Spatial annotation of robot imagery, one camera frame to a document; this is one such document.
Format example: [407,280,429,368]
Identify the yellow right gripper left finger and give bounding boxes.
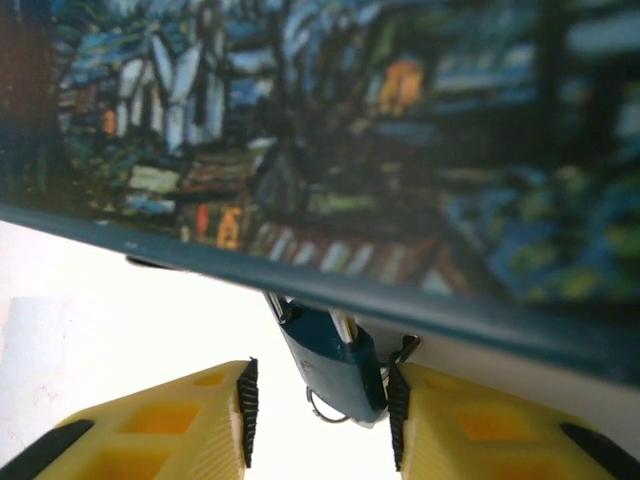
[9,356,260,480]

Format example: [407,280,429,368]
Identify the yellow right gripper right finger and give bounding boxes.
[386,361,640,480]

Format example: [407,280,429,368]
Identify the silver key ring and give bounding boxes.
[303,385,354,425]

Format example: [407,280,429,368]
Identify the dark teal padlock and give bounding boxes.
[263,292,389,426]

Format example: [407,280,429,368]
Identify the starry night painted tin box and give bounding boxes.
[0,0,640,389]

